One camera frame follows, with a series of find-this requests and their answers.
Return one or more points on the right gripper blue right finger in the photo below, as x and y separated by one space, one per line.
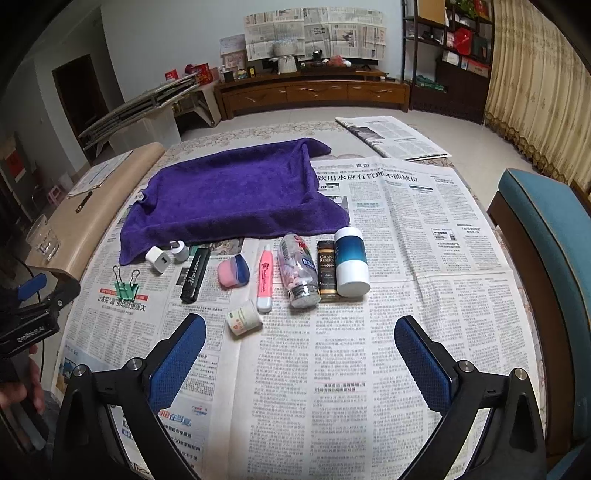
430 364

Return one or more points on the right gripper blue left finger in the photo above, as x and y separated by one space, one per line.
171 360

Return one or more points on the green binder clip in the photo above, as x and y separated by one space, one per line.
126 290

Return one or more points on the small white medicine bottle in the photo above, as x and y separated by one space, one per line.
243 319

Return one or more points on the black Horizon lighter case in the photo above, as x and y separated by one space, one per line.
195 275

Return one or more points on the white USB charger cube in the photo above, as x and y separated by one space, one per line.
158 259

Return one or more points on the white blue cylindrical container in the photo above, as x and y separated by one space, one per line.
352 273

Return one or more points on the dark brown gold bottle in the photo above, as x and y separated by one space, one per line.
327 285

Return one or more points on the clear bottle with pink pills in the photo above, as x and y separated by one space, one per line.
298 272

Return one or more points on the white round USB light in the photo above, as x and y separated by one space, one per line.
179 251

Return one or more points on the person's left hand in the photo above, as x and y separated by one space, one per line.
13 393

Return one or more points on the pink blue sponge jar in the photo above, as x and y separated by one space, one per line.
233 272

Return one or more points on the large spread newspaper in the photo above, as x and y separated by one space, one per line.
322 392

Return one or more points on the black pen on sofa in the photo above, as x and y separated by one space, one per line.
83 202

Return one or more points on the paper sheet on sofa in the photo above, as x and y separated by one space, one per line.
97 174

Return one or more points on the blue cushioned wooden chair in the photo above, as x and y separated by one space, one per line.
546 226

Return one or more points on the purple towel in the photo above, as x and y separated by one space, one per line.
261 191

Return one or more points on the folded newspaper far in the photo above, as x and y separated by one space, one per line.
392 138

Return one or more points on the patterned beige table cover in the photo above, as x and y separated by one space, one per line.
344 145

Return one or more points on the folded grey table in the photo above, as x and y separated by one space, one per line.
177 97

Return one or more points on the beige patterned curtain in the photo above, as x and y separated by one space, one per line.
539 93

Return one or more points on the wooden TV cabinet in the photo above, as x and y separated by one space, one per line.
313 88

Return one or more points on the dark wooden shelf unit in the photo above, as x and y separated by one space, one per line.
447 56

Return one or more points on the newspaper covered television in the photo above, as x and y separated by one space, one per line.
349 32

